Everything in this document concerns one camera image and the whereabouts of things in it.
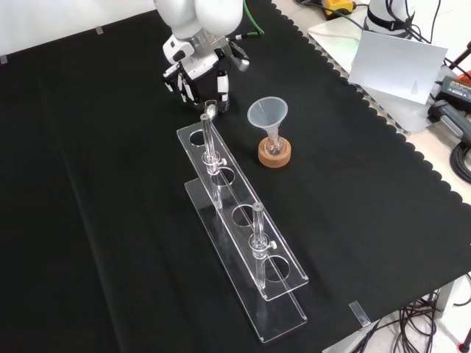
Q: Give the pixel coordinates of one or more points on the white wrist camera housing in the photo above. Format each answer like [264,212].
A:
[176,49]

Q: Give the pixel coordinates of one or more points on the grey tape strip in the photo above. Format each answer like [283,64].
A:
[359,312]
[3,59]
[99,30]

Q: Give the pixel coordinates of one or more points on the clear weighing funnel with powder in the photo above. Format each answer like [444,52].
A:
[211,109]

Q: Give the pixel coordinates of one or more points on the translucent plastic funnel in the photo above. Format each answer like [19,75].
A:
[266,117]

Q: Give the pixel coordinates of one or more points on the clear acrylic funnel stand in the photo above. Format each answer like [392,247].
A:
[279,323]

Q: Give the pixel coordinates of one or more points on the small glass round-bottom flask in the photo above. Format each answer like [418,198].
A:
[275,149]

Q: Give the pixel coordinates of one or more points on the black bench cloth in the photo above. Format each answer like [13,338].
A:
[110,184]

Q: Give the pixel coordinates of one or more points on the black power adapter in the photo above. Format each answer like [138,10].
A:
[456,90]

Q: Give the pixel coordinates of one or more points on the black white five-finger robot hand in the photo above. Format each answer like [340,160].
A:
[200,73]

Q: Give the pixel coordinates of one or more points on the white paper board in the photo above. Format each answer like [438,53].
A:
[397,66]

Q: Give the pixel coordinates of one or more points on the yellow stop button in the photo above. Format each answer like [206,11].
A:
[340,5]

